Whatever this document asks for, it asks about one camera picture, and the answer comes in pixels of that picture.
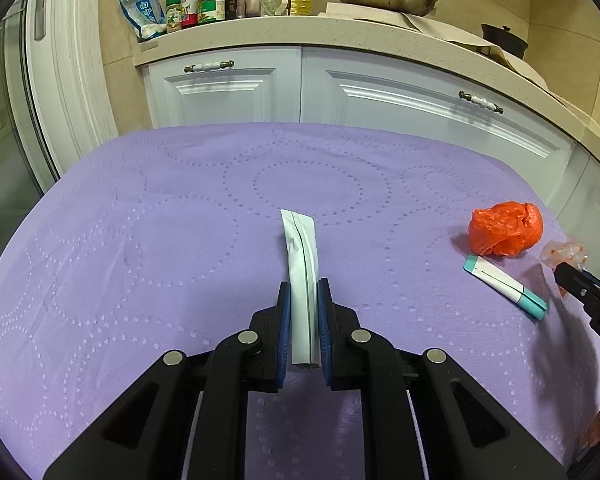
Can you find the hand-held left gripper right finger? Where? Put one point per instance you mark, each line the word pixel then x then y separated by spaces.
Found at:
pixel 324 330

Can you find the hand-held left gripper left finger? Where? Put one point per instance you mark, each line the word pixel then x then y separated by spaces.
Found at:
pixel 282 330

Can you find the clear bag with orange print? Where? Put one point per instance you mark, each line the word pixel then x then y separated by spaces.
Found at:
pixel 560 252

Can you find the white printed pouch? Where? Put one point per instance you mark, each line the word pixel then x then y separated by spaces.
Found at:
pixel 302 270

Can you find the teal and white packet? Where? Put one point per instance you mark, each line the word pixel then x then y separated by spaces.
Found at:
pixel 495 280

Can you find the orange plastic bag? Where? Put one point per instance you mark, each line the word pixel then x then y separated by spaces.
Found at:
pixel 505 230

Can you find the purple dotted tablecloth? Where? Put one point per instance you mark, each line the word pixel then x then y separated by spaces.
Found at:
pixel 180 240

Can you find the white kitchen cabinet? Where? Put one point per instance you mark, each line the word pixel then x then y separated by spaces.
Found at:
pixel 260 90

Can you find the black lidded pot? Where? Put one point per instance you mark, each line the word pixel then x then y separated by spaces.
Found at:
pixel 505 40

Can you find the white framed sliding door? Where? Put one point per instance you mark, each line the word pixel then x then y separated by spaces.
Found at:
pixel 75 85

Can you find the blue and white bag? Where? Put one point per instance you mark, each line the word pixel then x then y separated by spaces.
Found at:
pixel 142 10

